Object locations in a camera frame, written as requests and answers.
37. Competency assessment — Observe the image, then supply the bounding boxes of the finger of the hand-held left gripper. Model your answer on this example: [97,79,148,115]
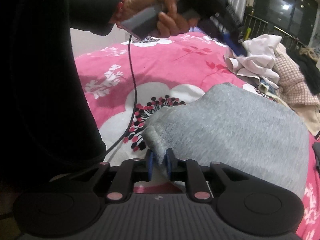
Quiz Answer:
[216,27,247,57]

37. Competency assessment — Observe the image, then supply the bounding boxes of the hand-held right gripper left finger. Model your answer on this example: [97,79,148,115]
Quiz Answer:
[49,149,154,202]

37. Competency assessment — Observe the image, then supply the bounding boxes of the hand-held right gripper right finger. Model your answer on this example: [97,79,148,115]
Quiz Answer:
[166,149,252,202]

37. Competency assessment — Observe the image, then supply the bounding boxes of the white garment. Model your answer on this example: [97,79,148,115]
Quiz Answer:
[225,34,283,88]

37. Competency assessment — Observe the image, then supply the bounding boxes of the grey sweatshirt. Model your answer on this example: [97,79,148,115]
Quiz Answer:
[142,82,310,200]

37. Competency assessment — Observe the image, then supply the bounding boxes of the person's left hand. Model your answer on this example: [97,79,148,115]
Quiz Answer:
[122,0,193,37]

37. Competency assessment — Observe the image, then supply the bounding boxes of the metal railing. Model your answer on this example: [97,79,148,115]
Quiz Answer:
[242,12,308,53]

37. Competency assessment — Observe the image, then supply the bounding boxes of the blue cream garment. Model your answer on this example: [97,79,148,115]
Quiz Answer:
[255,76,279,97]

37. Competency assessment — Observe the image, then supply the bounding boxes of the dark window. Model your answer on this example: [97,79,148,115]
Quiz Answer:
[250,0,320,48]

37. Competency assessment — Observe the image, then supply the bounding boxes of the pink knit sweater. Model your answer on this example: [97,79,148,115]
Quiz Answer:
[272,42,320,112]

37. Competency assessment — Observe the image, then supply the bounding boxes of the pink floral blanket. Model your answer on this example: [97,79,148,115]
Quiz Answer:
[74,31,320,240]

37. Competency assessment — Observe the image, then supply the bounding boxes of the black garment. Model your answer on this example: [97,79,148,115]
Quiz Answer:
[287,50,320,93]

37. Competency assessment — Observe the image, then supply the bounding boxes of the person's black clothing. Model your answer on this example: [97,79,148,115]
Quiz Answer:
[0,0,108,188]

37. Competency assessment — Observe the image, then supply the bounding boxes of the red bead bracelet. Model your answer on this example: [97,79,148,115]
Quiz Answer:
[117,0,128,18]

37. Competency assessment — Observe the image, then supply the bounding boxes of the black cable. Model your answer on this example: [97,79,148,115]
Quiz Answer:
[104,34,137,155]

